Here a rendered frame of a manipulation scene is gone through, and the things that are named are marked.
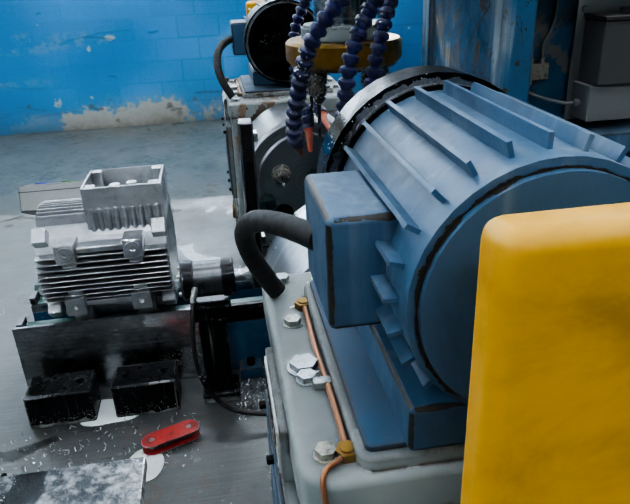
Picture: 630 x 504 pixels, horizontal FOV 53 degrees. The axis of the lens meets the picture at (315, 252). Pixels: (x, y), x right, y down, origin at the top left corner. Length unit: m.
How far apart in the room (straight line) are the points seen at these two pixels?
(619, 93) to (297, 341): 0.67
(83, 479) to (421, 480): 0.48
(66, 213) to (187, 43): 5.47
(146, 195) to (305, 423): 0.63
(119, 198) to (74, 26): 5.58
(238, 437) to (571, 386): 0.75
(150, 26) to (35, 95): 1.27
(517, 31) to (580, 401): 0.68
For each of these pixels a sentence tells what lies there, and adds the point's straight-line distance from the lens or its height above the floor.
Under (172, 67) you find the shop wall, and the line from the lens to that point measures 6.52.
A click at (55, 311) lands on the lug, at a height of 0.96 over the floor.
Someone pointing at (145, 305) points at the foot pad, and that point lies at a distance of 1.05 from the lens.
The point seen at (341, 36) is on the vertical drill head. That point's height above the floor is 1.34.
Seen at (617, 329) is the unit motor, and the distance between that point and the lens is 0.31.
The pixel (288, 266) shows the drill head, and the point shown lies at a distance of 0.76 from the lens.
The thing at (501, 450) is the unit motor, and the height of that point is 1.24.
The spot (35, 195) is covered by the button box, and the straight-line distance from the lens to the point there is 1.32.
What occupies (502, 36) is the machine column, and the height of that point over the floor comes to 1.34.
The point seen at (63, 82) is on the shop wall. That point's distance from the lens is 6.66.
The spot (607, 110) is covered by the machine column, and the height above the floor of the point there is 1.23.
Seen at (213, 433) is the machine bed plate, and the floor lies 0.80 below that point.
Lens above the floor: 1.45
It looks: 25 degrees down
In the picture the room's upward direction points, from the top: 2 degrees counter-clockwise
